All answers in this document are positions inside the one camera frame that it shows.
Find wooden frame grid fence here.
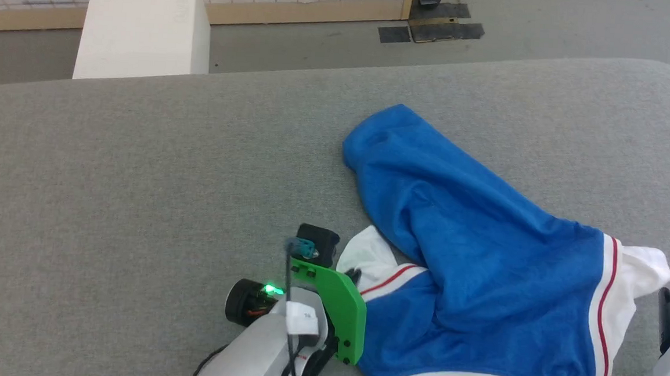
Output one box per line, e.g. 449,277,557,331
0,0,415,59

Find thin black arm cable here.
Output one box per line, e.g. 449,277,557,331
277,237,313,376

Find long black floor patch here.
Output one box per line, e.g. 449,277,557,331
408,18,486,47

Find small black floor patch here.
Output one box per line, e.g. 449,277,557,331
377,24,413,46

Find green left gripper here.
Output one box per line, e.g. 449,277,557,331
285,258,370,366

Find white rectangular box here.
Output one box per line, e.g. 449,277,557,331
73,0,214,88

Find blue garment white red trim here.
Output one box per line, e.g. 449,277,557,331
328,100,670,376

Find grey fabric sofa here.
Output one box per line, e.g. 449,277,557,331
0,19,670,376

